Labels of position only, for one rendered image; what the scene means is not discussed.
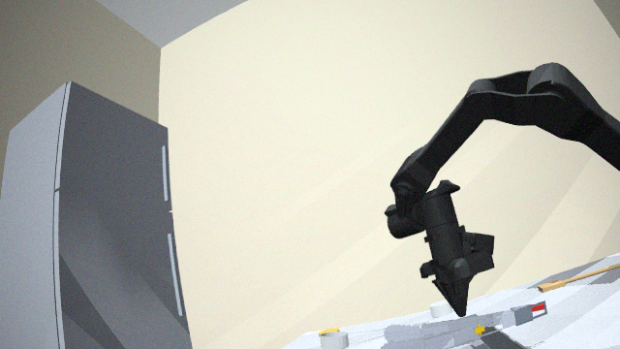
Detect grey cylinder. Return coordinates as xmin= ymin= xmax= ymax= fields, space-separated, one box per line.
xmin=429 ymin=301 xmax=452 ymax=318

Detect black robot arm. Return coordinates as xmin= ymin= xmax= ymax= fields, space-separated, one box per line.
xmin=385 ymin=62 xmax=620 ymax=239

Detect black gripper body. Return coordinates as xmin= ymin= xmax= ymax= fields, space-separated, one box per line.
xmin=419 ymin=220 xmax=494 ymax=280

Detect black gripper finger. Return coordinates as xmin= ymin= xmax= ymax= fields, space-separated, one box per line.
xmin=432 ymin=277 xmax=457 ymax=314
xmin=439 ymin=273 xmax=477 ymax=317

